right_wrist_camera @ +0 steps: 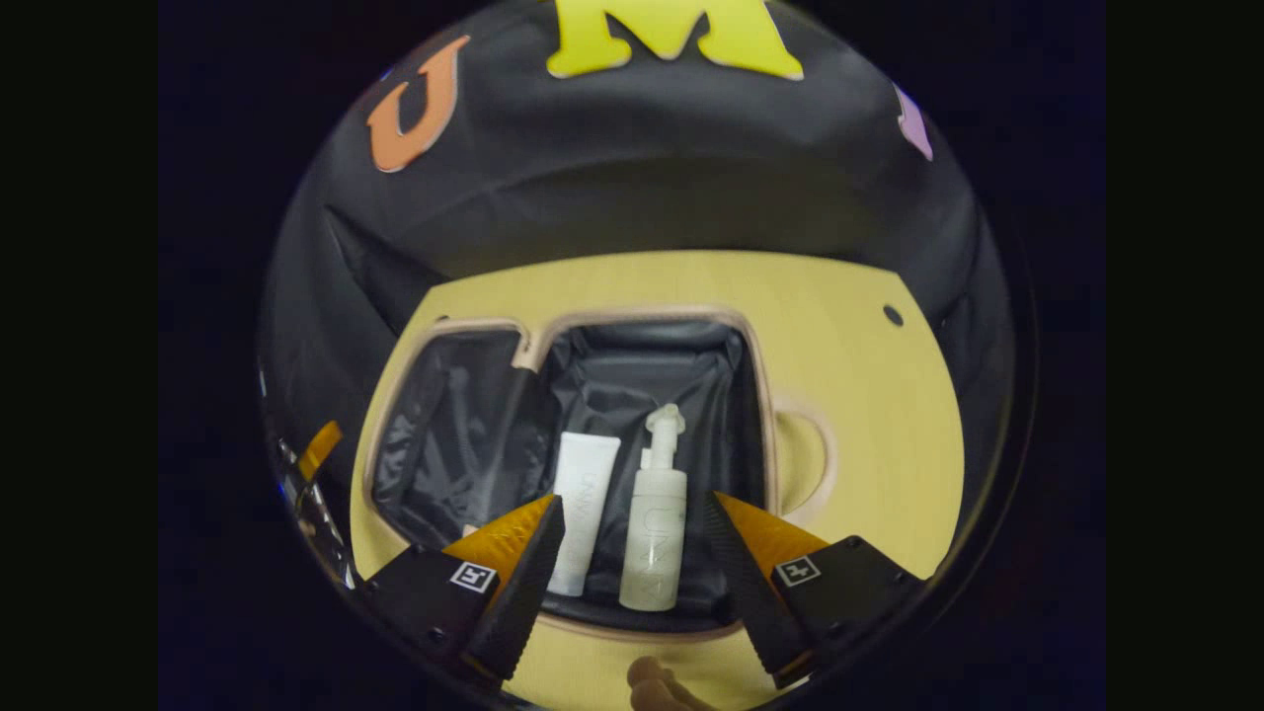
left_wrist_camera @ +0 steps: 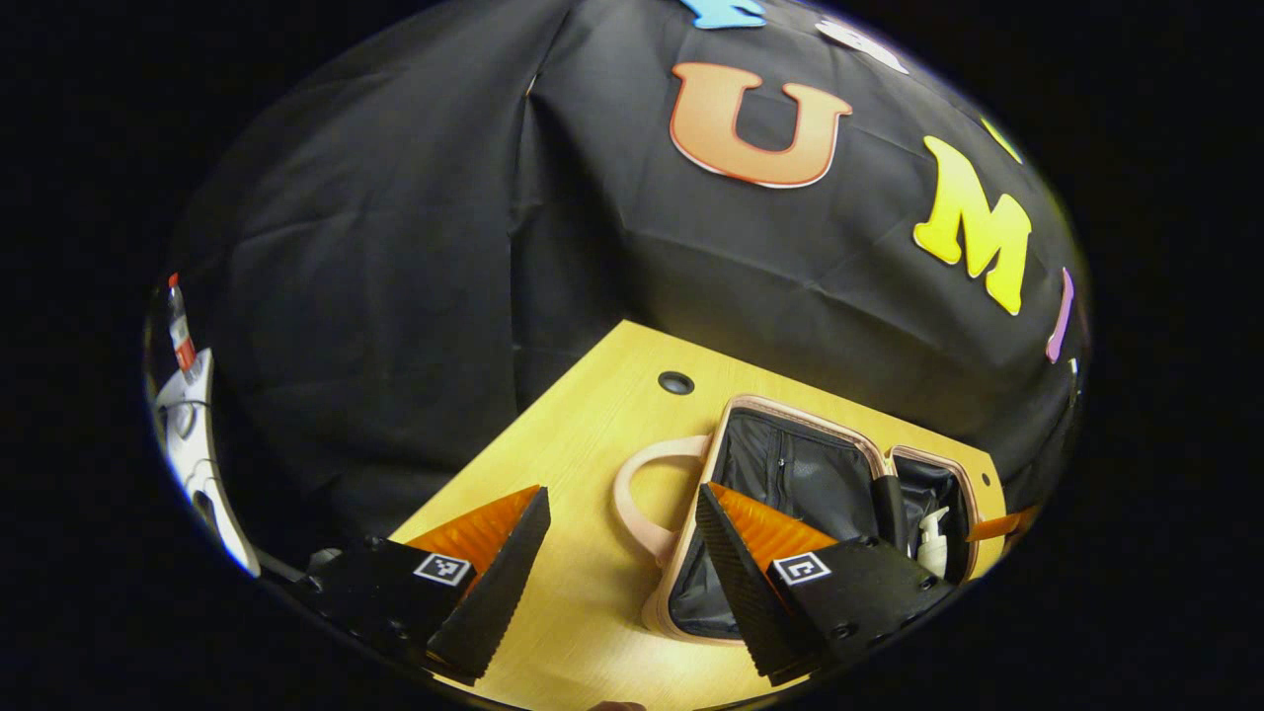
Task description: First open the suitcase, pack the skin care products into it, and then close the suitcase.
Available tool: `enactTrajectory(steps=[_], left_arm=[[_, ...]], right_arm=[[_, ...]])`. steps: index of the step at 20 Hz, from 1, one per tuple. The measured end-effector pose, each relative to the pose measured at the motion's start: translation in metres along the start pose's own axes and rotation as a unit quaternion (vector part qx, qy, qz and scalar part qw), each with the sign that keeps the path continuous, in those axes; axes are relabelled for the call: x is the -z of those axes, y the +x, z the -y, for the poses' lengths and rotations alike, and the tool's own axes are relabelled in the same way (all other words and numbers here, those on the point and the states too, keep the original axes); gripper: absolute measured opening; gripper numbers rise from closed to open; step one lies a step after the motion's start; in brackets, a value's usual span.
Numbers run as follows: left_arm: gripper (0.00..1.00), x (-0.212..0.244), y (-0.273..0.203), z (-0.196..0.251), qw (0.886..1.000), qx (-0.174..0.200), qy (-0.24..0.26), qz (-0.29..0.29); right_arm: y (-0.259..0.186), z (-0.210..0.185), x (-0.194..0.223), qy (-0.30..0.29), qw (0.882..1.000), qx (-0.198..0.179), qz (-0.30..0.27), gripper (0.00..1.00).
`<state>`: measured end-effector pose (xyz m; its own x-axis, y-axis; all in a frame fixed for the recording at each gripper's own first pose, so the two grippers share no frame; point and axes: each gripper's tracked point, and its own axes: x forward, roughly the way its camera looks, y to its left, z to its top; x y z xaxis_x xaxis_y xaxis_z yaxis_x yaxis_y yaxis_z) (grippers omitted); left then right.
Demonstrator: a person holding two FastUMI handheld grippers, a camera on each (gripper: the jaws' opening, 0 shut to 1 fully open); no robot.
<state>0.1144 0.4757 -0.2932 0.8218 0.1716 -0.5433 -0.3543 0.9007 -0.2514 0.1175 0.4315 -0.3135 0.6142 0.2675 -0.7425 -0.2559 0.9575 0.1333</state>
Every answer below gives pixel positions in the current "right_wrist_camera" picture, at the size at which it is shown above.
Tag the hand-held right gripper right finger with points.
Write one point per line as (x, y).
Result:
(746, 592)

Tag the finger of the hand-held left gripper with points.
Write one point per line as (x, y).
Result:
(321, 449)

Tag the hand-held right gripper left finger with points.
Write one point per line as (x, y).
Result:
(523, 592)

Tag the white pump bottle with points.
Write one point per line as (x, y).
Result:
(652, 533)

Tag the white skin care tube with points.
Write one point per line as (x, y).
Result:
(583, 494)

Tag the beige suitcase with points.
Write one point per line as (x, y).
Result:
(632, 365)

